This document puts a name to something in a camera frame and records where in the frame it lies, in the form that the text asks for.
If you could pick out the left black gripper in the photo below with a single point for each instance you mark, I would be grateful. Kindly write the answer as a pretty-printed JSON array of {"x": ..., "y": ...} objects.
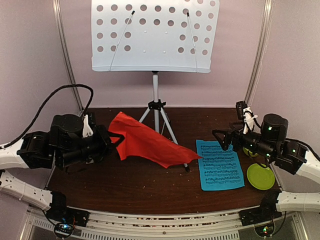
[{"x": 105, "y": 145}]

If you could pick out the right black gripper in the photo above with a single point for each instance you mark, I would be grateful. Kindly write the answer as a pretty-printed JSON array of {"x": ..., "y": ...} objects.
[{"x": 237, "y": 135}]

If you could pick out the red sheet music mat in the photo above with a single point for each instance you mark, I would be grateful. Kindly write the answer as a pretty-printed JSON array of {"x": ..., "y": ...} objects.
[{"x": 142, "y": 141}]

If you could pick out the blue sheet music mat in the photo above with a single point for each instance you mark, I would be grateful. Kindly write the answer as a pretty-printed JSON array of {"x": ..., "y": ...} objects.
[{"x": 219, "y": 170}]

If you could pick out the grey music stand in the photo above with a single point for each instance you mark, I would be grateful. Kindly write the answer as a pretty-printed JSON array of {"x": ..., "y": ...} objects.
[{"x": 153, "y": 36}]

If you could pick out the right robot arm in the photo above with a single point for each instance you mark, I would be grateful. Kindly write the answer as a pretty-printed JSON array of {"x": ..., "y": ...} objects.
[{"x": 291, "y": 155}]

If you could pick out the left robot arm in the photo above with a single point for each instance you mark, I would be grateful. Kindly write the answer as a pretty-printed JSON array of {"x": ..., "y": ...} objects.
[{"x": 71, "y": 139}]

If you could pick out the green bowl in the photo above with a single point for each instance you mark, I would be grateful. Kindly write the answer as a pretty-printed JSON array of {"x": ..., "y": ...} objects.
[{"x": 249, "y": 153}]

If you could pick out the green plate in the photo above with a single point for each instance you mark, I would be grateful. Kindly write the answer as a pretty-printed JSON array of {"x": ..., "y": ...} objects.
[{"x": 260, "y": 177}]

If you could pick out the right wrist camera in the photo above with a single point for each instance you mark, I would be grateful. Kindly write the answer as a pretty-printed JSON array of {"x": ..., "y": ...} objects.
[{"x": 245, "y": 114}]

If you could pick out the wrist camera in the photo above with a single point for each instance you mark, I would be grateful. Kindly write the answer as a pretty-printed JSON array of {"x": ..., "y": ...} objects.
[
  {"x": 245, "y": 114},
  {"x": 89, "y": 124}
]

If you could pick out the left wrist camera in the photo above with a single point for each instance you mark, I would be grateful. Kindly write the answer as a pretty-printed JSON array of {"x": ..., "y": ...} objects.
[{"x": 89, "y": 124}]

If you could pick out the right aluminium corner post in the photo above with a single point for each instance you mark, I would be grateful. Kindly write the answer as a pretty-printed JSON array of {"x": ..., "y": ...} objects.
[{"x": 260, "y": 51}]

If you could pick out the aluminium corner post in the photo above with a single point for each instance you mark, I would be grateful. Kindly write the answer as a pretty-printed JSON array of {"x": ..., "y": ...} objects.
[
  {"x": 63, "y": 42},
  {"x": 260, "y": 51}
]

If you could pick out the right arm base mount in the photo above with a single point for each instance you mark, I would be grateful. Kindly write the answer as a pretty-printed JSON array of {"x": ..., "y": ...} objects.
[{"x": 262, "y": 220}]

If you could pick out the aluminium front rail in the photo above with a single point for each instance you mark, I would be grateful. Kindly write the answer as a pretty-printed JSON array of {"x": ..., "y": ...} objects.
[{"x": 219, "y": 225}]

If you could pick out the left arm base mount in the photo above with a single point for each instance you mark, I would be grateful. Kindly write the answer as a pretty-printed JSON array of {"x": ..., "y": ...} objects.
[{"x": 65, "y": 222}]

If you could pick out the left aluminium corner post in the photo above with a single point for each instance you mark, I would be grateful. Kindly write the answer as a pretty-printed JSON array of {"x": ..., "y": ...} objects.
[{"x": 63, "y": 42}]

